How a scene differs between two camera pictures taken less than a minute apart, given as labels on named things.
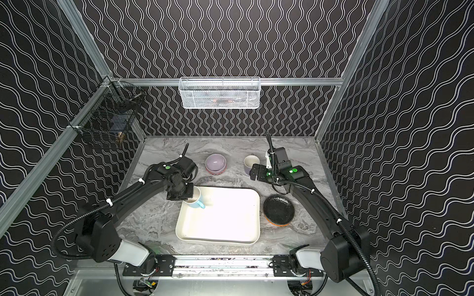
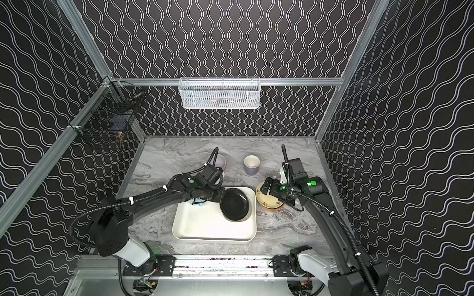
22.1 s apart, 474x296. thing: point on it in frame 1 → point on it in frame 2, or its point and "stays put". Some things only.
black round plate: (278, 209) → (235, 205)
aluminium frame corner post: (78, 24) stays put
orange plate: (273, 224) → (270, 209)
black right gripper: (276, 154) → (274, 187)
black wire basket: (110, 112) stays put
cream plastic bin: (232, 216) stays put
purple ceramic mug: (249, 161) stays put
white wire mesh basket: (220, 92) stays put
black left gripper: (180, 190) → (217, 190)
